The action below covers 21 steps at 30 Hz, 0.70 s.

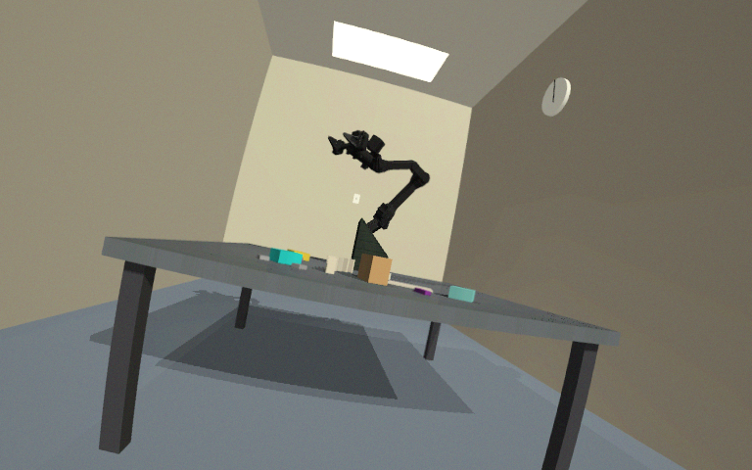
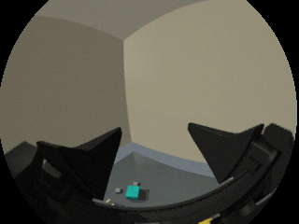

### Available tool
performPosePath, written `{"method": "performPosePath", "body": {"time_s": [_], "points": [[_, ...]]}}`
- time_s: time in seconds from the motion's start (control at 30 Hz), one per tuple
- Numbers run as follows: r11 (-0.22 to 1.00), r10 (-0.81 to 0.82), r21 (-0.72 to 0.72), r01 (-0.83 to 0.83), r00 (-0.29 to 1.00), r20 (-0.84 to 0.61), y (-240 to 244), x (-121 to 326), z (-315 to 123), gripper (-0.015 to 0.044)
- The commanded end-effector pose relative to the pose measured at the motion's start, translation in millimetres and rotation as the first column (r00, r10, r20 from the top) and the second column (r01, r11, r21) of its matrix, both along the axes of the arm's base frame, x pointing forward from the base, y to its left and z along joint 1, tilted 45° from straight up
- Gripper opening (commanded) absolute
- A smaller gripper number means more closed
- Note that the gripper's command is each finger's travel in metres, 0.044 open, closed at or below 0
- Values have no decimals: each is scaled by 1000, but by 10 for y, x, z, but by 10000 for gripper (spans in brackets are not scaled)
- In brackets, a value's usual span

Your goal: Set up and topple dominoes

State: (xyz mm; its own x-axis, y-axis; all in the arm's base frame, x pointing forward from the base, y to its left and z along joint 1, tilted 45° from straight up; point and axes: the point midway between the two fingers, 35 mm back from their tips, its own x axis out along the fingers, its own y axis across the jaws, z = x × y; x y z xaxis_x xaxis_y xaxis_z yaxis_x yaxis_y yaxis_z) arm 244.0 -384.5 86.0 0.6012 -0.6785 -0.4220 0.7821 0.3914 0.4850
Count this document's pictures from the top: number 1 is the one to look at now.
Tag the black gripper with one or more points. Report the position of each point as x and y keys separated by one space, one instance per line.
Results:
x=356 y=146

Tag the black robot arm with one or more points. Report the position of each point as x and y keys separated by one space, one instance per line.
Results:
x=374 y=161

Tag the yellow rectangular block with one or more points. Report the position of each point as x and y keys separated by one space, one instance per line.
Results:
x=305 y=255

